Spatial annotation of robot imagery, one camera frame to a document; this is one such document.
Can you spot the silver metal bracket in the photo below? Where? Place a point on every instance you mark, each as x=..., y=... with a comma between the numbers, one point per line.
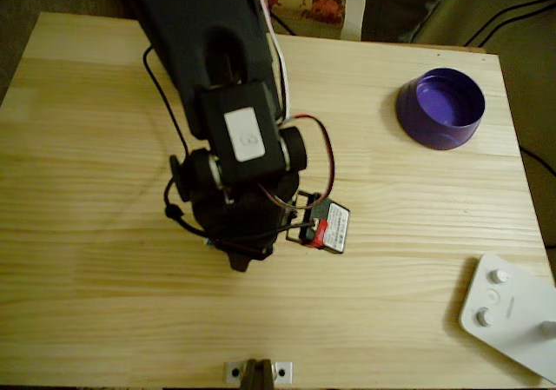
x=282, y=372

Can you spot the purple plastic bowl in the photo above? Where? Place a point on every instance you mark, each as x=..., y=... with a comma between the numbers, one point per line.
x=434, y=140

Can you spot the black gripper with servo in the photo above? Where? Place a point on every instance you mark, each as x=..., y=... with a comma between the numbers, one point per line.
x=241, y=257

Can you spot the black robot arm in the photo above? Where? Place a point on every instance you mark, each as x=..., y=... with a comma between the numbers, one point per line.
x=195, y=38

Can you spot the dark clamp post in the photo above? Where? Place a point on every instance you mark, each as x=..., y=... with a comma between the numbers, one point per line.
x=258, y=374

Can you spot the white device with knobs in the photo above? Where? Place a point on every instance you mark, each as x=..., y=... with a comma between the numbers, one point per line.
x=512, y=320

